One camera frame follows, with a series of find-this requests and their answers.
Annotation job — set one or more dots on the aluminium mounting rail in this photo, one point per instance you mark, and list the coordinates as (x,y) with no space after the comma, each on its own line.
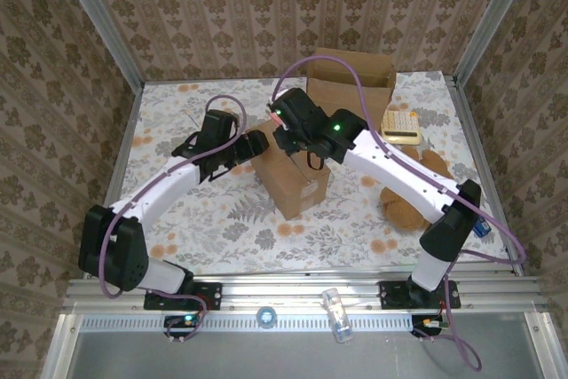
(288,290)

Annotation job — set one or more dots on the aluminium table side rail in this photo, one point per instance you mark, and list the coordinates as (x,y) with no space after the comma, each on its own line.
(116,166)
(475,152)

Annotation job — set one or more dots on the cream calculator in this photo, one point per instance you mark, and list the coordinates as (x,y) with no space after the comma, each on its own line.
(399,128)

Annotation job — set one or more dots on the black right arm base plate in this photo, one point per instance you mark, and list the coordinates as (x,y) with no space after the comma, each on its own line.
(387,297)

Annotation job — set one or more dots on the aluminium frame post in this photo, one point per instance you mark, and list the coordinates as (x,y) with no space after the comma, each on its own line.
(102,28)
(488,19)

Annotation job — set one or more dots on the blue and black tool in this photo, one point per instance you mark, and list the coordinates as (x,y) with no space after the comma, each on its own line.
(481,224)

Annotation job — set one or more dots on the round white blue cap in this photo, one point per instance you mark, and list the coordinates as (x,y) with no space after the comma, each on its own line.
(266,318)

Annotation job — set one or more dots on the clear plastic bottle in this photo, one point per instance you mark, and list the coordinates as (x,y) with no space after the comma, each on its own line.
(337,314)

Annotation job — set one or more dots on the brown cardboard box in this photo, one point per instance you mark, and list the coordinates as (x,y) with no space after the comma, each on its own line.
(288,188)
(346,99)

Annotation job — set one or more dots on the floral table cover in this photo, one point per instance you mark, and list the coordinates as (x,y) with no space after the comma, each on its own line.
(248,259)

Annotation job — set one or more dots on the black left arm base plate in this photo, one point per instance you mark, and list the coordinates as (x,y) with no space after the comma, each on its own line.
(213,295)

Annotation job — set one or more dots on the brown teddy bear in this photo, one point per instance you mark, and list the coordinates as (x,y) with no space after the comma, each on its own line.
(399,212)

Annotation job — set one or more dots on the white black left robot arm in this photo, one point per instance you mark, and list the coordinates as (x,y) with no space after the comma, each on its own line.
(155,192)

